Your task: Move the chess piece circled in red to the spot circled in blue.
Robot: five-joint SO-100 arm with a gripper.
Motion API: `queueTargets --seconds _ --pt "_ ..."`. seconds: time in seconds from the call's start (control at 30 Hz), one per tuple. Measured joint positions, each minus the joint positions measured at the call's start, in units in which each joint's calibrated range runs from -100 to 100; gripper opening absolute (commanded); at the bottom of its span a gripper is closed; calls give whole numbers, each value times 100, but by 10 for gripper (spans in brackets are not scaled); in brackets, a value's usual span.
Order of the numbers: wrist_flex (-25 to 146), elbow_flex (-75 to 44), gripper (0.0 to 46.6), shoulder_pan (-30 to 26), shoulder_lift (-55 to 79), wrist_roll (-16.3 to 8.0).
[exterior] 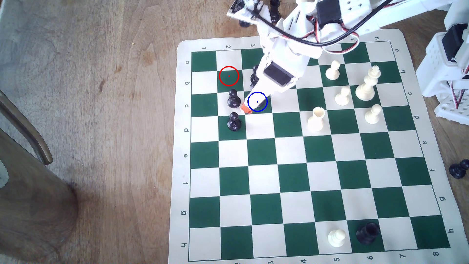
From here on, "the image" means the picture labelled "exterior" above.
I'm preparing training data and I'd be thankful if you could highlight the black pawn chess piece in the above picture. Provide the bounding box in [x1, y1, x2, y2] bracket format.
[227, 112, 242, 132]
[227, 89, 242, 109]
[449, 159, 469, 179]
[250, 65, 260, 91]

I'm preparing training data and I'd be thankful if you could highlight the black bishop chess piece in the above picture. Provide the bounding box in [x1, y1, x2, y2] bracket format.
[249, 93, 269, 113]

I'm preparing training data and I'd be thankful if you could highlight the white queen chess piece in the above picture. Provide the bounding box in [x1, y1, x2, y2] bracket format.
[355, 66, 382, 102]

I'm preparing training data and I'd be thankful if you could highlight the white rook chess piece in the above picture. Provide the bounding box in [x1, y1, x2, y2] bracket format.
[307, 107, 326, 132]

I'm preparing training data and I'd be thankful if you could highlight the wooden chair armrest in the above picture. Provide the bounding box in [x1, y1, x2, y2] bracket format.
[0, 90, 53, 165]

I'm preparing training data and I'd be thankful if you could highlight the tall black chess piece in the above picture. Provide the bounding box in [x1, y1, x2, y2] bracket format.
[269, 0, 282, 23]

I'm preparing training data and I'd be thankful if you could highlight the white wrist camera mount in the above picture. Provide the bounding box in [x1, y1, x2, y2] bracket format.
[226, 0, 265, 28]

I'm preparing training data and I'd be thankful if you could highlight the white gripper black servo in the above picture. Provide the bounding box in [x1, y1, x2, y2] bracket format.
[240, 35, 313, 115]

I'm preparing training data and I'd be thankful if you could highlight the white pawn chess piece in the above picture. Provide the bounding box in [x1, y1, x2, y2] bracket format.
[335, 86, 352, 106]
[328, 229, 346, 248]
[325, 60, 341, 81]
[364, 104, 382, 125]

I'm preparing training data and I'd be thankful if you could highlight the green and white chess mat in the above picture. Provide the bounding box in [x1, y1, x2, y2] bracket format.
[168, 29, 469, 264]

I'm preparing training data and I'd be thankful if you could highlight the dark wooden chair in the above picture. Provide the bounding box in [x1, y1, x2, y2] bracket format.
[0, 128, 79, 262]

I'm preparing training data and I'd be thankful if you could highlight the black rook chess piece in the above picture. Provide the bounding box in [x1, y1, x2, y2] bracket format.
[356, 222, 380, 245]

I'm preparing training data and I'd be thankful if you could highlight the black cable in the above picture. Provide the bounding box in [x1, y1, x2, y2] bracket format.
[252, 0, 394, 48]

